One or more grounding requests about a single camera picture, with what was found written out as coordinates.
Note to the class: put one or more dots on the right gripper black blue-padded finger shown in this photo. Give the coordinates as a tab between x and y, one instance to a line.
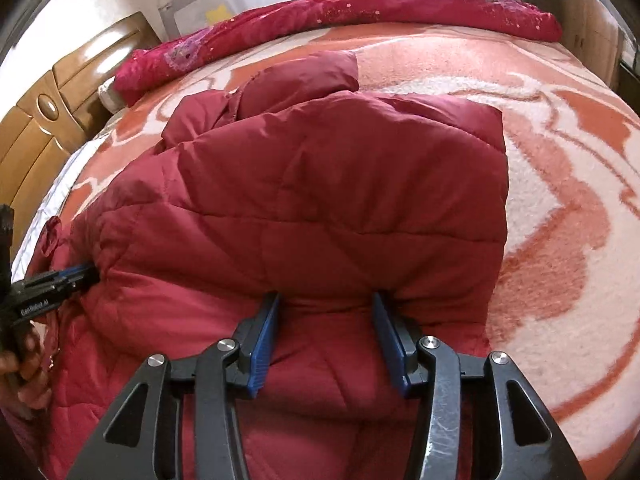
514	436
140	435

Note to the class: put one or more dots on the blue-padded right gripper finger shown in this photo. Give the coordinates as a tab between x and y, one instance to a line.
86	273

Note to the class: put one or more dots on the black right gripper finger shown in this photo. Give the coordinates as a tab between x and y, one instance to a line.
64	289

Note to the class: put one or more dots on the dark red quilted jacket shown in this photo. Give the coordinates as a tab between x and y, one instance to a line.
299	183

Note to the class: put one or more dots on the person's left hand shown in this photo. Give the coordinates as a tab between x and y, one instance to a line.
25	384

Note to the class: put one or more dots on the white bed sheet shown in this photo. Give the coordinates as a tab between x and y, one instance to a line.
55	199

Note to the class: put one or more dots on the orange white patterned blanket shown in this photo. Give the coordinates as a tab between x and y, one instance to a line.
566	301

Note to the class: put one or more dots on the wooden headboard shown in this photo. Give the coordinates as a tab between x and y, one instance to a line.
60	113

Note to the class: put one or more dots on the white pillow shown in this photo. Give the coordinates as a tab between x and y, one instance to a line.
110	98

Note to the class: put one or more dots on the crimson rolled duvet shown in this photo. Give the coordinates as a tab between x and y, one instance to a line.
147	70

